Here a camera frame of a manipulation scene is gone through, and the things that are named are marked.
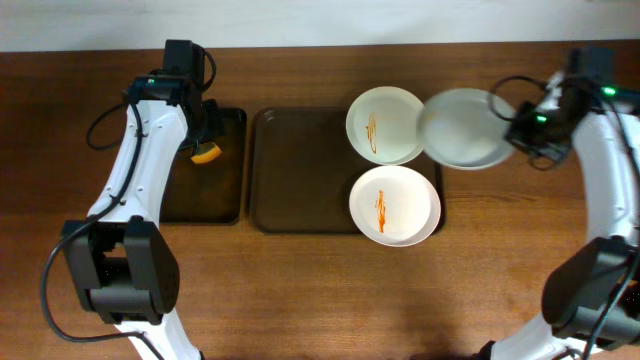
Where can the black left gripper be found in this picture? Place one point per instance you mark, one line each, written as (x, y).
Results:
(208, 133)

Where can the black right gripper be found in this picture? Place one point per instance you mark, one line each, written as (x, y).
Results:
(523, 135)

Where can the orange green scrub sponge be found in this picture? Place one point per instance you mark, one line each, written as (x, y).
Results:
(205, 153)

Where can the white plate ketchup streak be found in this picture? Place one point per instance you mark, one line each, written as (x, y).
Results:
(461, 129)

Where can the white plate corner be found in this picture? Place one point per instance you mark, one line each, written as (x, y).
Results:
(381, 125)

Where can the white plate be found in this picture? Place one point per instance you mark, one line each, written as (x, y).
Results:
(395, 206)

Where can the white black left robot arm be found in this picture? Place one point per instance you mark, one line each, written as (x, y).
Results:
(121, 266)

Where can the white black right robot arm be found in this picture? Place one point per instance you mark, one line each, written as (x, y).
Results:
(591, 302)

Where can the black water basin tray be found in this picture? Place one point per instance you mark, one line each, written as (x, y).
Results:
(209, 193)

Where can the brown serving tray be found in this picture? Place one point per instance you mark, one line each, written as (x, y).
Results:
(303, 171)

